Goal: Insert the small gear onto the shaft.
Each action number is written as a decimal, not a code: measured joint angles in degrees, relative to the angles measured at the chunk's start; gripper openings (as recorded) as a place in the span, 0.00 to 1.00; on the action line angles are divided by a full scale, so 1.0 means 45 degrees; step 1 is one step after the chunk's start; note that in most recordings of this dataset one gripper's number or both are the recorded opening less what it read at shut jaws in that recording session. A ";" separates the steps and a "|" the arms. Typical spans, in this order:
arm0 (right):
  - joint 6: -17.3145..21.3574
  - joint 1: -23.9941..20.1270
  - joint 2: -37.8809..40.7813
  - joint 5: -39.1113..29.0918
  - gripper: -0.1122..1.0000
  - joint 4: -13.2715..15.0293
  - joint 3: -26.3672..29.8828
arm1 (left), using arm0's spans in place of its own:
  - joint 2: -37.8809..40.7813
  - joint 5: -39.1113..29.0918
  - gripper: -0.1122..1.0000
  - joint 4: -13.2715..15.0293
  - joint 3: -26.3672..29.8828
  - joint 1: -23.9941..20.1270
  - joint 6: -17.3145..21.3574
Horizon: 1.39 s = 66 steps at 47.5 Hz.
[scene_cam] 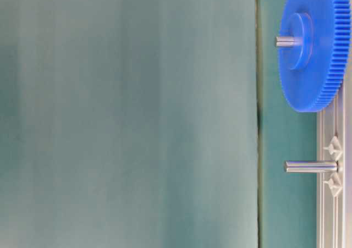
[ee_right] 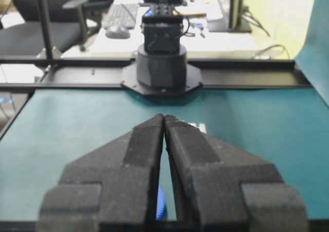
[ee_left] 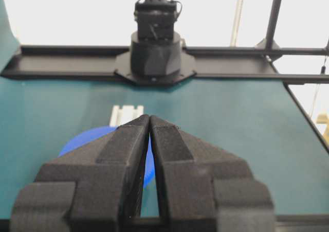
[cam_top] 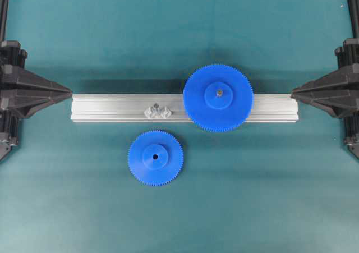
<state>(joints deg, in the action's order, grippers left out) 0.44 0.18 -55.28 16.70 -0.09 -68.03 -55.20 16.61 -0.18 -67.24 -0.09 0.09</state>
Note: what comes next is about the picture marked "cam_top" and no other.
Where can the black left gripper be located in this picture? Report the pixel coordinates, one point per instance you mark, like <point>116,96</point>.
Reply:
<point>31,93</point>

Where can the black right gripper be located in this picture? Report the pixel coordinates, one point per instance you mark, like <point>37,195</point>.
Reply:
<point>327,93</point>

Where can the small blue plastic gear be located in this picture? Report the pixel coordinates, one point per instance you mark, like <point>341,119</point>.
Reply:
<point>155,158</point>

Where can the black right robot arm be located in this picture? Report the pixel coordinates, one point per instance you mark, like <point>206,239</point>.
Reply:
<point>354,11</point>

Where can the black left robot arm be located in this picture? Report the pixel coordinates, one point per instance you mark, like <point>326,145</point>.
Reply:
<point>4,11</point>

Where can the large blue plastic gear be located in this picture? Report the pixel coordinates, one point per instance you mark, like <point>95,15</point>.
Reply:
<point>218,114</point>

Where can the silver aluminium extrusion rail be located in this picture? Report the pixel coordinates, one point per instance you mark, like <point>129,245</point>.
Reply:
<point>130,108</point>

